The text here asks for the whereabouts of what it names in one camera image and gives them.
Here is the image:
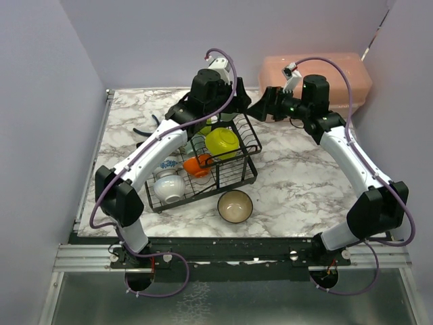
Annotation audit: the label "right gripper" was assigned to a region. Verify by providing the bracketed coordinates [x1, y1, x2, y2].
[246, 86, 311, 121]

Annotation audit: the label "yellow-green bowl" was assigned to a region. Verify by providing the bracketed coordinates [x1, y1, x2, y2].
[205, 127, 240, 160]

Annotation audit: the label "black wire dish rack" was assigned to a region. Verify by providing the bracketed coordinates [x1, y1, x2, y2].
[144, 114, 263, 213]

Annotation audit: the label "orange bowl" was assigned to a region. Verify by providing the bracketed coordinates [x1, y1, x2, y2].
[183, 154, 213, 178]

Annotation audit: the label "blue floral bowl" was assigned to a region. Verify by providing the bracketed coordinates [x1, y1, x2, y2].
[153, 156, 179, 178]

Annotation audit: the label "black rimmed bowl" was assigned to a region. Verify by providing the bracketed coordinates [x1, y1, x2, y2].
[217, 190, 254, 224]

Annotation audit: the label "pale teal bowl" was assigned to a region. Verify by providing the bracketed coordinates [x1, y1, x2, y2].
[220, 113, 237, 122]

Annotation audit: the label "white square bowl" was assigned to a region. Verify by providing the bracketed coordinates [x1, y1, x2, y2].
[198, 118, 212, 137]

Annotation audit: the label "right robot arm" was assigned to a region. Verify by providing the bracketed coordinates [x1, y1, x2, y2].
[247, 74, 409, 265]

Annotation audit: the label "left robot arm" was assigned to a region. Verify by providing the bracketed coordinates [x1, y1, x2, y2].
[95, 68, 251, 267]

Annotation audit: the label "pink plastic storage box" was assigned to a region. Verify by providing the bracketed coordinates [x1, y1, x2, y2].
[258, 52, 372, 119]

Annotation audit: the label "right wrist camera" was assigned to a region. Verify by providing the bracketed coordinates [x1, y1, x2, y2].
[282, 62, 302, 93]

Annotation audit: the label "blue handled pliers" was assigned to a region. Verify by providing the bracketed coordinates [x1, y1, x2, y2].
[132, 114, 160, 137]

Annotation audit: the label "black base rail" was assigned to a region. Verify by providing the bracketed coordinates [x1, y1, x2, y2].
[72, 238, 348, 283]

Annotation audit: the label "aluminium frame rail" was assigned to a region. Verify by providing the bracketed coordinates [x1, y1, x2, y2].
[53, 242, 412, 272]

